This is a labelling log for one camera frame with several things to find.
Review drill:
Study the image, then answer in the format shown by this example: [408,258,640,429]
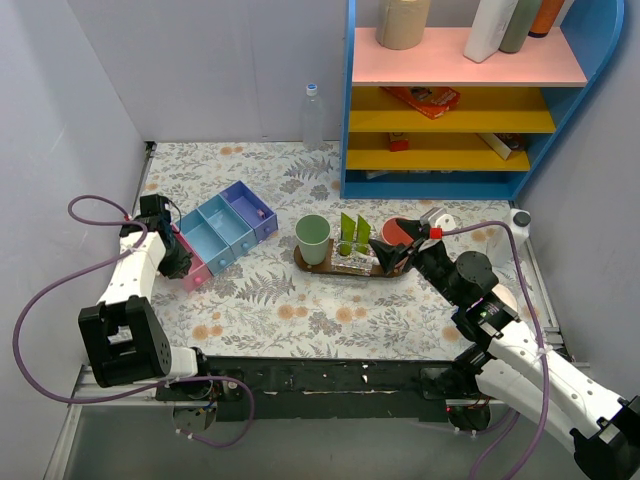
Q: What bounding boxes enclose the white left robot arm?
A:
[78,194,213,400]

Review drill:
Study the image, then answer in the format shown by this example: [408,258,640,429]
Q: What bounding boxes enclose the green plastic cup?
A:
[295,214,331,266]

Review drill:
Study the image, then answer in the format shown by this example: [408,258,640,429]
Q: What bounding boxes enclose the grey green bottle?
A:
[499,0,542,54]

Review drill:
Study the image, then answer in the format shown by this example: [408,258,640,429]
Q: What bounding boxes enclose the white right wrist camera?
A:
[419,207,456,240]

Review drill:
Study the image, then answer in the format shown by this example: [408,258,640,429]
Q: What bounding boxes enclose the orange bottle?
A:
[528,0,565,38]

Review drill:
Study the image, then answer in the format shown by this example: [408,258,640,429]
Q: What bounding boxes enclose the white brown flat box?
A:
[477,133,526,161]

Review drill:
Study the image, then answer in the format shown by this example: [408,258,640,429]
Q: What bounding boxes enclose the lime green toothpaste tube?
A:
[355,215,371,254]
[339,213,356,256]

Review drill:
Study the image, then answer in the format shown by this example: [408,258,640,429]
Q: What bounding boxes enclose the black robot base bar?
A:
[154,354,516,424]

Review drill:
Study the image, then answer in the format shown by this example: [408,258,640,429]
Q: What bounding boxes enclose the pink plastic cup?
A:
[381,216,412,245]

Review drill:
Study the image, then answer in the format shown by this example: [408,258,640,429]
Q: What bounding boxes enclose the clear plastic water bottle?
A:
[301,83,324,150]

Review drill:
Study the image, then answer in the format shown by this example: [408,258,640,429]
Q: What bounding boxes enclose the red small box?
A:
[388,132,410,152]

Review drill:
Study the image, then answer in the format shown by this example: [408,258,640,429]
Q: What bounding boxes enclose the blue wooden shelf unit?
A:
[340,1,625,201]

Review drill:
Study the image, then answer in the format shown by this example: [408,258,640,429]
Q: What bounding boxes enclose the light blue drawer box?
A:
[196,194,257,258]

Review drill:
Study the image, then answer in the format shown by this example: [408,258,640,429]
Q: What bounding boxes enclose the toilet paper roll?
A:
[492,284,518,312]

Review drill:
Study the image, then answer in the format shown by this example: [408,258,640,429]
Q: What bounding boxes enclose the red orange snack box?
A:
[383,86,461,120]

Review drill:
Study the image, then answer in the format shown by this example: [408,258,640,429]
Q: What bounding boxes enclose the clear textured toothbrush holder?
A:
[330,240,384,276]

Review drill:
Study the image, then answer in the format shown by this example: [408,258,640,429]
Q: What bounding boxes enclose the pink drawer box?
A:
[176,233,213,293]

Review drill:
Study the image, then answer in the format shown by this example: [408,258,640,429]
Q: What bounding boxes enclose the white bottle grey cap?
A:
[486,208,531,267]

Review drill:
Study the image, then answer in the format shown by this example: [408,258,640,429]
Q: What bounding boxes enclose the oval wooden tray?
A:
[294,239,405,278]

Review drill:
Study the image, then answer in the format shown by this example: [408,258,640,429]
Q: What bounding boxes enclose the purple drawer box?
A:
[220,181,278,243]

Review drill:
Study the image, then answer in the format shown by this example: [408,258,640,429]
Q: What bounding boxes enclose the white tall bottle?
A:
[463,0,518,63]

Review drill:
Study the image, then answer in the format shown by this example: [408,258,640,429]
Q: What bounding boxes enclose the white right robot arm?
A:
[370,240,639,479]

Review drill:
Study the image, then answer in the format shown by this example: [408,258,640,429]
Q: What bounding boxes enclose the beige paper towel roll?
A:
[376,0,431,50]

